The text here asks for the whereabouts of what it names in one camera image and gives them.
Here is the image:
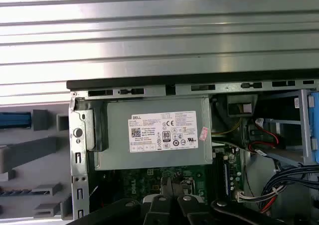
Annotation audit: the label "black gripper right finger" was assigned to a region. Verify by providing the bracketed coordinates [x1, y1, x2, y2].
[171, 174, 284, 225]

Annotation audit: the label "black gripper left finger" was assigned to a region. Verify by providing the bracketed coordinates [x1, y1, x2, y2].
[72, 176, 174, 225]

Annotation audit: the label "CPU socket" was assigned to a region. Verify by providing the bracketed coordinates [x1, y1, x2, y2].
[159, 172, 197, 200]

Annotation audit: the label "green motherboard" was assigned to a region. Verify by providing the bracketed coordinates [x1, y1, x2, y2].
[87, 147, 244, 218]

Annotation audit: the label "grey power supply unit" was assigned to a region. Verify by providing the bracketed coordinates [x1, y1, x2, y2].
[87, 97, 214, 172]

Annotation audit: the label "black PC case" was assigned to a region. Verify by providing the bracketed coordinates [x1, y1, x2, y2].
[66, 79, 319, 225]

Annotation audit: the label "grey parts rack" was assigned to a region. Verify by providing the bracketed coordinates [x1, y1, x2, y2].
[0, 108, 73, 221]

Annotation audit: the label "RAM stick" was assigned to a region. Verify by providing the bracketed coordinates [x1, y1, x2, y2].
[0, 189, 33, 195]

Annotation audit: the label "metal optical drive cage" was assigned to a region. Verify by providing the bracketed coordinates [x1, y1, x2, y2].
[256, 88, 319, 166]

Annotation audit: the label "blue plastic drive latch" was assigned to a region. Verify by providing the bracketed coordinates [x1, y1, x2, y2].
[308, 87, 319, 164]

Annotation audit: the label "yellow power wires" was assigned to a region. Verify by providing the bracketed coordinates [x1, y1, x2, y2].
[211, 105, 244, 146]

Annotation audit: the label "black wire bundle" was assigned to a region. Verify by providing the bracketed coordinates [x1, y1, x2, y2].
[259, 166, 319, 211]

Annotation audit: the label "red flat wire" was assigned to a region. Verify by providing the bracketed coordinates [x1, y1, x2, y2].
[254, 124, 281, 147]

